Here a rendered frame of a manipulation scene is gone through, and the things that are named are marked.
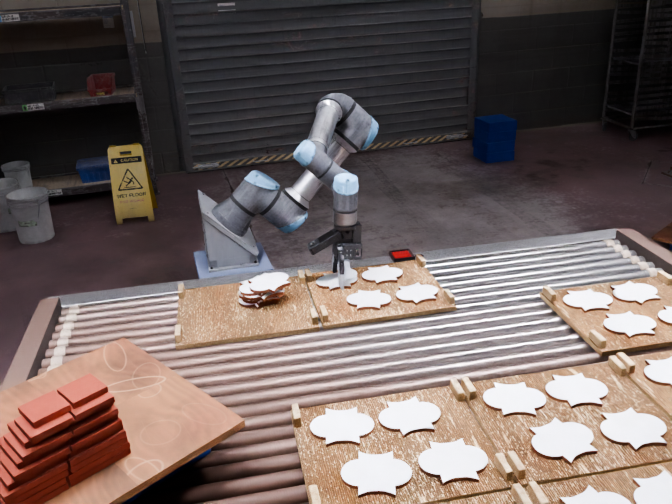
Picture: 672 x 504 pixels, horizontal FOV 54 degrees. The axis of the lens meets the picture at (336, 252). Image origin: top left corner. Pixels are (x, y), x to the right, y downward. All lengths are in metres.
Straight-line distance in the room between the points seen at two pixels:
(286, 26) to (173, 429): 5.54
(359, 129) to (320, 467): 1.34
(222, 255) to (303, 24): 4.50
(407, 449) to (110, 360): 0.74
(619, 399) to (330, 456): 0.70
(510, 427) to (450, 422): 0.13
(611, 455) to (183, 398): 0.92
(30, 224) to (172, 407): 4.07
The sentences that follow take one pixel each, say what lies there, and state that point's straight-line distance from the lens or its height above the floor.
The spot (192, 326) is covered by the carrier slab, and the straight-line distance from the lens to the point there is 2.00.
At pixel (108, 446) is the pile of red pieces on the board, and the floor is 1.08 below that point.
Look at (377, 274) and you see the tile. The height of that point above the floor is 0.95.
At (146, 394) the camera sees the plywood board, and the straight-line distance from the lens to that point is 1.56.
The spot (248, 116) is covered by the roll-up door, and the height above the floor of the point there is 0.49.
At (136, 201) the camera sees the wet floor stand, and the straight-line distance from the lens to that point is 5.54.
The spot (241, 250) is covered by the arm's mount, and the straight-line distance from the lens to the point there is 2.45.
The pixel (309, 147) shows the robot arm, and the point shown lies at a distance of 2.07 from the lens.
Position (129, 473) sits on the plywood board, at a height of 1.04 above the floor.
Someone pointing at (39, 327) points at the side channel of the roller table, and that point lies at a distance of 2.14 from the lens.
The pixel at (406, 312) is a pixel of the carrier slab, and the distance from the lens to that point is 1.98.
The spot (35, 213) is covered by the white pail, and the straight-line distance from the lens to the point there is 5.44.
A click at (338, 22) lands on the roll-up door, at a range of 6.81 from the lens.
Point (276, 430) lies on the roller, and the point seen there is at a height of 0.92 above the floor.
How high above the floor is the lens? 1.92
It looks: 24 degrees down
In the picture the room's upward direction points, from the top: 3 degrees counter-clockwise
